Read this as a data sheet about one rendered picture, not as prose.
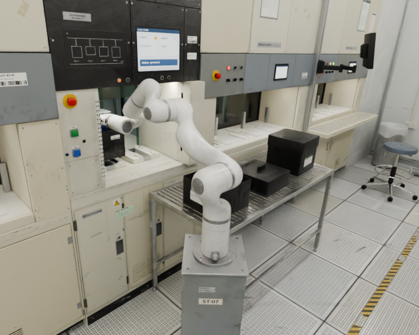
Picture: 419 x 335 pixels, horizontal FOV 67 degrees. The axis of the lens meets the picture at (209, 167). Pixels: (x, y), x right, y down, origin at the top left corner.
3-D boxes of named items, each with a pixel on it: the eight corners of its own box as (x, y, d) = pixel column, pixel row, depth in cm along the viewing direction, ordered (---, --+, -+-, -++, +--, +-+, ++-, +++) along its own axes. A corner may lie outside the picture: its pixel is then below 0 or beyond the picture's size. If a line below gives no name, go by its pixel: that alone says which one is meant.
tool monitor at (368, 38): (368, 81, 253) (380, 32, 239) (308, 74, 286) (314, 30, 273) (384, 78, 280) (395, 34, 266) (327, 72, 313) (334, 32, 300)
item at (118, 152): (91, 170, 185) (86, 117, 173) (76, 160, 198) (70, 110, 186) (128, 161, 201) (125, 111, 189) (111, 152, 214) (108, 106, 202)
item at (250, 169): (267, 197, 194) (269, 178, 189) (229, 183, 211) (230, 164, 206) (289, 183, 214) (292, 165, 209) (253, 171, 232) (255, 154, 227)
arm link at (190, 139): (212, 201, 127) (238, 190, 137) (226, 185, 119) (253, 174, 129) (149, 113, 143) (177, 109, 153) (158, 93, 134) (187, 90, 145)
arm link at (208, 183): (236, 217, 135) (241, 165, 126) (205, 233, 122) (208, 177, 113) (215, 207, 142) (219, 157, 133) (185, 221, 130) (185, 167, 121)
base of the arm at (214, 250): (237, 267, 133) (241, 229, 126) (192, 266, 132) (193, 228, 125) (233, 240, 151) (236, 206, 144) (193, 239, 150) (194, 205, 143)
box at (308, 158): (298, 177, 226) (304, 143, 216) (263, 166, 243) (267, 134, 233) (314, 167, 246) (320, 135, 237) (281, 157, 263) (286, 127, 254)
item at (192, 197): (181, 203, 183) (182, 175, 176) (215, 189, 201) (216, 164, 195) (216, 222, 165) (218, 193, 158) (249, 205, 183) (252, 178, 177)
